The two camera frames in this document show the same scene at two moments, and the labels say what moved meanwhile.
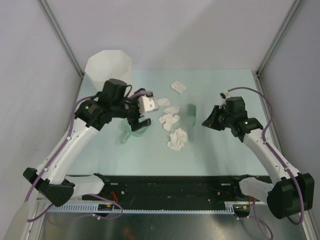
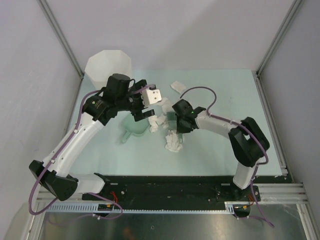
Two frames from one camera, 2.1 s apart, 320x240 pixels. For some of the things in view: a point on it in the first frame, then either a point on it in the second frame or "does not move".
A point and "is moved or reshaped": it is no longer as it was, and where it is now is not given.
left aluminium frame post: x=61 y=33 does not move
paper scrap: x=168 y=120 → x=154 y=121
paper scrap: x=178 y=86 does not move
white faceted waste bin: x=107 y=64 does not move
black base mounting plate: x=172 y=190 does not move
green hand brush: x=191 y=119 is moved or reshaped
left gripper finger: x=136 y=127 → x=144 y=115
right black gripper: x=210 y=122 → x=180 y=129
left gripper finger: x=148 y=93 → x=140 y=84
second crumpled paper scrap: x=163 y=101 does not move
